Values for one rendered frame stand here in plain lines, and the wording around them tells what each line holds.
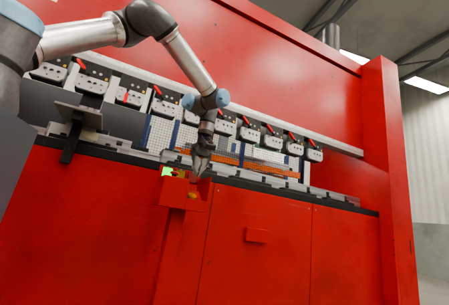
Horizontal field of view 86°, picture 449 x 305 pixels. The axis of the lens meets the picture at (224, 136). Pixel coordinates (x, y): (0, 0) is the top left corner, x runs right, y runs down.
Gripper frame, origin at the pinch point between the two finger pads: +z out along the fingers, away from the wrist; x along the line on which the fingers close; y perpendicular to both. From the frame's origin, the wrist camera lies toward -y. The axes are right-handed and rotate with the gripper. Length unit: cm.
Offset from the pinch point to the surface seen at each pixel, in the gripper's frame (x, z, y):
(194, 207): 0.4, 13.9, -6.5
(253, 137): -46, -35, 37
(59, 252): 45, 41, 19
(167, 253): 6.6, 32.6, -3.0
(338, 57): -127, -138, 45
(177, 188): 9.1, 7.7, -5.9
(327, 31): -128, -179, 62
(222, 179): -23.0, -1.8, 23.4
